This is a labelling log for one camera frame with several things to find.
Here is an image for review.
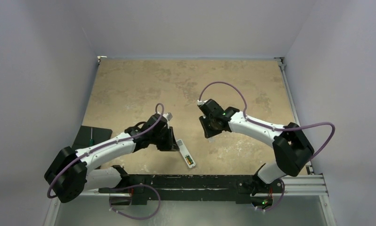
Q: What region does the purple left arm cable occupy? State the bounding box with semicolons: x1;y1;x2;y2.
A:
47;103;165;199

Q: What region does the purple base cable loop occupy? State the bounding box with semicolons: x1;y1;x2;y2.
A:
108;183;162;221

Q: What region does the white remote control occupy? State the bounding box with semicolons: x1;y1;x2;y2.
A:
177;139;196;169

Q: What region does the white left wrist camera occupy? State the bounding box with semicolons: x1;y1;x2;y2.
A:
162;113;172;121

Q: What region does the black mat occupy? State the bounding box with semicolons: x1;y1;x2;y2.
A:
71;126;113;150

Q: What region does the green handled screwdriver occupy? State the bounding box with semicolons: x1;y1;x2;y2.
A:
89;127;94;146

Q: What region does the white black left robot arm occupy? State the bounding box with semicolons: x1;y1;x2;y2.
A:
44;113;179;203

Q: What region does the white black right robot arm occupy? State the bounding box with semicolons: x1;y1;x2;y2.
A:
197;99;314;192

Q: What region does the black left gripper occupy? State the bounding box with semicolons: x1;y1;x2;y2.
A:
150;125;179;151

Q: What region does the aluminium frame rail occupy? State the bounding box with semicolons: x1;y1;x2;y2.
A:
274;57;336;226

